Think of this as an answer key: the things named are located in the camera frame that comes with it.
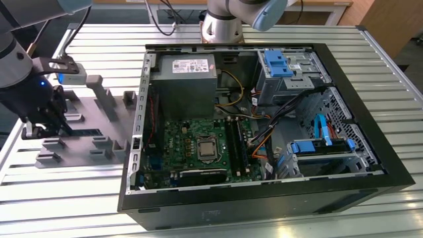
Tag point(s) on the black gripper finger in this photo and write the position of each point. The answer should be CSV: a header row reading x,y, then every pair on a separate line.
x,y
60,104
48,131

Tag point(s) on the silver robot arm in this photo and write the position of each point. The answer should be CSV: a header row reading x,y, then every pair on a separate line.
x,y
219,24

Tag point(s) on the grey parts rack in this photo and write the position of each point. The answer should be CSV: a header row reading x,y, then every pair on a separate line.
x,y
85,116

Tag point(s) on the green motherboard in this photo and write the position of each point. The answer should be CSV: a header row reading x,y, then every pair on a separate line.
x,y
177,129

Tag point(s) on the grey power supply unit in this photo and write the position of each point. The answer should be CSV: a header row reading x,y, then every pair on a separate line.
x,y
184,94

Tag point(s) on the CPU socket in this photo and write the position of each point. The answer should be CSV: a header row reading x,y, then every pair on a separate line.
x,y
207,137

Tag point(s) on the silver CPU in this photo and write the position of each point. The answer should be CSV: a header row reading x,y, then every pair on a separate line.
x,y
207,148

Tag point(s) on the black graphics card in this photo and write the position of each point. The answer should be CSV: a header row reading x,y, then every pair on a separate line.
x,y
201,174

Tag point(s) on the blue drive bay latch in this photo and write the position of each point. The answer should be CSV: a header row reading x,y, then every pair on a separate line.
x,y
277,64

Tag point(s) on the grey metal drive cage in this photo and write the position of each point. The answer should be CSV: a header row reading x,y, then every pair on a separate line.
x,y
297,84

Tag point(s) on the black PC case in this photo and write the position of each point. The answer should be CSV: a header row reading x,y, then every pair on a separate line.
x,y
264,210

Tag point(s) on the hard disk in blue carrier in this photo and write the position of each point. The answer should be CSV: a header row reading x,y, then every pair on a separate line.
x,y
303,147

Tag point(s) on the grey metal disk bay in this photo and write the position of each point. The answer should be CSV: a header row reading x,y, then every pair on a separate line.
x,y
327,156

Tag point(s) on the white framed desk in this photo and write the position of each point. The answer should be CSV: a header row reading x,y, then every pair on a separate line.
x,y
335,15

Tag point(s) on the wooden cabinet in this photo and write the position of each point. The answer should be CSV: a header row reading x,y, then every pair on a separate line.
x,y
390,24

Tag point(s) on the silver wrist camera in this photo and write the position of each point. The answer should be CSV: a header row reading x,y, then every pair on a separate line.
x,y
73,78

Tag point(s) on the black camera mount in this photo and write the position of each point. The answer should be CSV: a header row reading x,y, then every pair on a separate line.
x,y
39,65

